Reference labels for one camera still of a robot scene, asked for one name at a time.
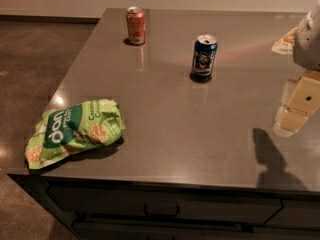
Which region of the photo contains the dark cabinet drawer front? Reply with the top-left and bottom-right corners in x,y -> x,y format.
48,186 -> 282,223

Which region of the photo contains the green rice chip bag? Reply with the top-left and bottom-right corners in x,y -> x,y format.
25,99 -> 125,170

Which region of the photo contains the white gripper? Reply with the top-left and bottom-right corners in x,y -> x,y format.
271,0 -> 320,137

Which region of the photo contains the blue pepsi can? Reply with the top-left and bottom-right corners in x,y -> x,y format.
190,34 -> 218,81

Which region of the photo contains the black drawer handle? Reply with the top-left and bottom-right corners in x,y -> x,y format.
144,203 -> 180,218

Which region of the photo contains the orange soda can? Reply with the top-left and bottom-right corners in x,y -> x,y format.
126,6 -> 146,46

